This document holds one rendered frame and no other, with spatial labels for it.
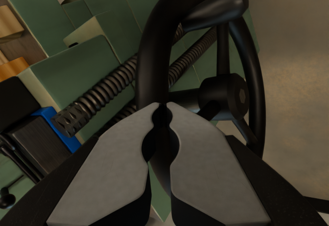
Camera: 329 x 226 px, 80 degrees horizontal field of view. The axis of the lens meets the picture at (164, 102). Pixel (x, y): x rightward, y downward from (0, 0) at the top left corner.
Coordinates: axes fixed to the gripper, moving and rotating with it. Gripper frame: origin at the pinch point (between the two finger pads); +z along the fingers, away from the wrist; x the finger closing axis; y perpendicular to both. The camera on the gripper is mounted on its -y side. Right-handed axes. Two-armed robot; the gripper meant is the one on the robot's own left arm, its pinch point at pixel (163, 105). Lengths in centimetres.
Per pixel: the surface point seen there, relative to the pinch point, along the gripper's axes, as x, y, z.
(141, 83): -1.8, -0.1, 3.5
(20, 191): -25.1, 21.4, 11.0
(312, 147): 79, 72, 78
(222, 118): 6.8, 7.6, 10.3
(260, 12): 41, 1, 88
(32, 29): -17.4, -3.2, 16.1
